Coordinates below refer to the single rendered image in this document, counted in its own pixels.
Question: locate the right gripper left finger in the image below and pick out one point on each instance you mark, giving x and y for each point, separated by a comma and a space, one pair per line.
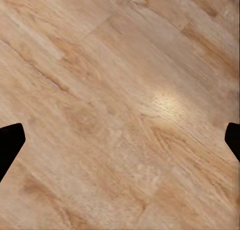
12, 139

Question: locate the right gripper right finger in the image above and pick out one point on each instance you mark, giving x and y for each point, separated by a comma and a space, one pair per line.
232, 138

